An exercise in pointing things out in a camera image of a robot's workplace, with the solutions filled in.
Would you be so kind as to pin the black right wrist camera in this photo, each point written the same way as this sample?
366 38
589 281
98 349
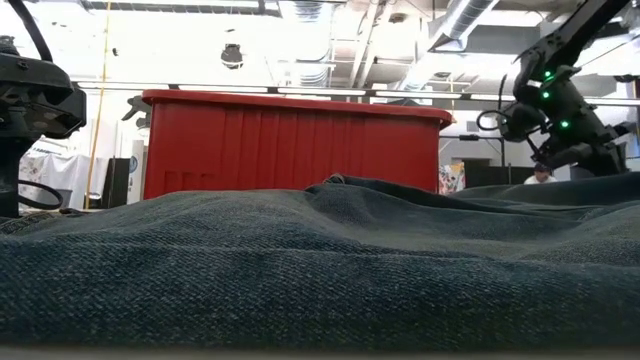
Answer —
522 122

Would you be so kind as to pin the silver corrugated air duct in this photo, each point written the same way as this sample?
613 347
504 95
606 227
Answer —
307 40

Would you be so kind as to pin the white wall vent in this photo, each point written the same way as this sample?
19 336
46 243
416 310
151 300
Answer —
472 126

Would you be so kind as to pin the black box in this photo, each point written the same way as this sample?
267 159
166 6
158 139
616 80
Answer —
116 182

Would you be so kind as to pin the clear spray bottle grey trigger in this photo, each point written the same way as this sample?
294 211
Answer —
136 107

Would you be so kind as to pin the white patterned cloth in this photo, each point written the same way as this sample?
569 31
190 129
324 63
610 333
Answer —
65 172

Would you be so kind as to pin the red plastic bin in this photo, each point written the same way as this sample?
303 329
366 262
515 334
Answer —
300 145

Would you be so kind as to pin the black ceiling lamp yellow band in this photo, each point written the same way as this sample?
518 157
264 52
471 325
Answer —
232 56

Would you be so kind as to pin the black garment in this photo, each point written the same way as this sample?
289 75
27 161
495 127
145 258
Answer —
320 270

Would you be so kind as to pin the black metal stand frame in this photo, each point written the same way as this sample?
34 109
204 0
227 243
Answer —
470 137

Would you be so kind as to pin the silver spiral air duct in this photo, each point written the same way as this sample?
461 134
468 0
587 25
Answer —
465 17

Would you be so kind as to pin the grey rectangular air duct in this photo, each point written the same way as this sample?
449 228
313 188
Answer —
500 40

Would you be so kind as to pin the dark wide display screens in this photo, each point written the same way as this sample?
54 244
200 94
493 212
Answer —
492 176

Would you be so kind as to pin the person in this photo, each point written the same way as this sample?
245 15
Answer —
540 175

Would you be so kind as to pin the grey waste bin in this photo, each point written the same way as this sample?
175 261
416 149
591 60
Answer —
65 197

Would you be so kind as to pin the floral patterned cloth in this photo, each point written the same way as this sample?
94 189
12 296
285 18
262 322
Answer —
450 177

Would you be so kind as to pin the ceiling light strip rail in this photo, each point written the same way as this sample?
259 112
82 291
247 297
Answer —
325 91

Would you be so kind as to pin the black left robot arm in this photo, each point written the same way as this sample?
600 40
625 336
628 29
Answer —
30 95

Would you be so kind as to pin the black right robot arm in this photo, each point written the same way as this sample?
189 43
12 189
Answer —
565 40

